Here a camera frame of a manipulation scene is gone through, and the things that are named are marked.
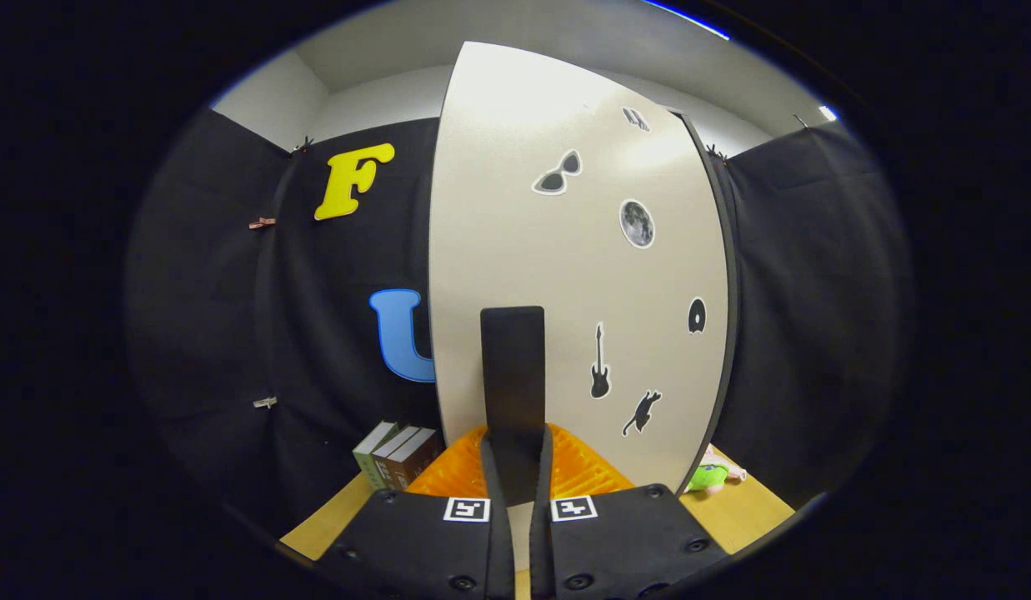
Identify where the black backdrop cloth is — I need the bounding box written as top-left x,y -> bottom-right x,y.
123,108 -> 912,534

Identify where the long ceiling light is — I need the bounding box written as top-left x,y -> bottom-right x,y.
644,0 -> 733,41

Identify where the brown book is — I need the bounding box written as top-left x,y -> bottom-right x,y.
390,428 -> 445,488
372,426 -> 420,491

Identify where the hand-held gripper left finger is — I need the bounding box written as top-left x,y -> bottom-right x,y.
315,423 -> 516,600

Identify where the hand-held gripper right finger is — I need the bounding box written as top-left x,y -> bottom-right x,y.
528,423 -> 728,600

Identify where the green plush toy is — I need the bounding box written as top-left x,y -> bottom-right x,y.
682,446 -> 748,498

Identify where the green book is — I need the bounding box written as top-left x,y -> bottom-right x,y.
353,421 -> 399,491

